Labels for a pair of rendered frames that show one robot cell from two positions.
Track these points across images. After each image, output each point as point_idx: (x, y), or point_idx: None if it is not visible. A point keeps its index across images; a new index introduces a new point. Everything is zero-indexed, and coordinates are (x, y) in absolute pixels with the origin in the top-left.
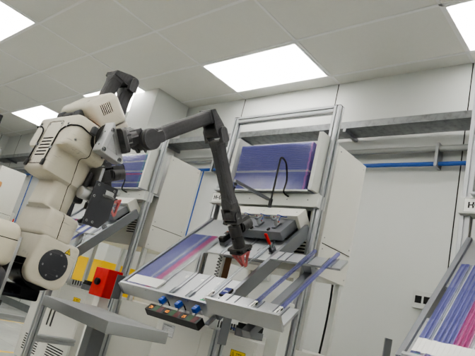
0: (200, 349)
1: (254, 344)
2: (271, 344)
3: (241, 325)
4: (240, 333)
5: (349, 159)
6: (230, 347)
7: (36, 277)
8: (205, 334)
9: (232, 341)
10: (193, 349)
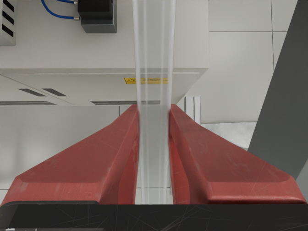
0: (29, 83)
1: (195, 69)
2: None
3: (95, 15)
4: (108, 30)
5: None
6: (118, 77)
7: None
8: (14, 74)
9: (117, 72)
10: (7, 84)
